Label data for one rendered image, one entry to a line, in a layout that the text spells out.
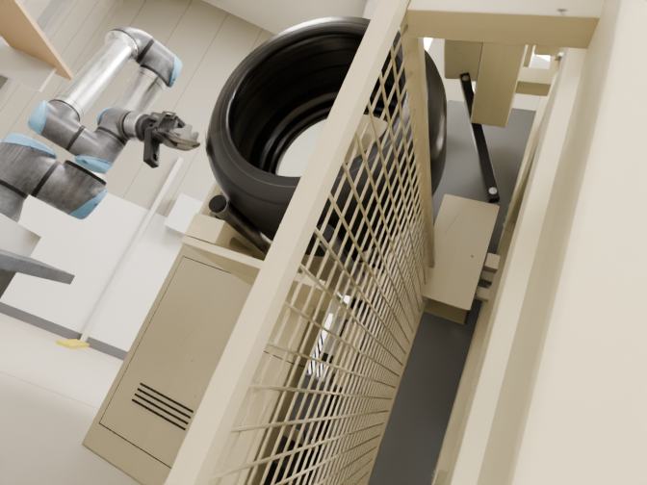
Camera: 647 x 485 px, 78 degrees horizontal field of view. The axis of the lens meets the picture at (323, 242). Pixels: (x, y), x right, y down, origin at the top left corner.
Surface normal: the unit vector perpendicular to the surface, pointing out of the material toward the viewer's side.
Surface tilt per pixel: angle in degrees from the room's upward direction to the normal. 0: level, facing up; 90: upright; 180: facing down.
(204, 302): 90
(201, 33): 90
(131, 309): 90
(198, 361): 90
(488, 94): 162
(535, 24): 180
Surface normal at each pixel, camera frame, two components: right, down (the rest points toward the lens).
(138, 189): 0.17, -0.21
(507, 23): -0.36, 0.90
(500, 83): -0.43, 0.74
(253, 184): -0.36, -0.20
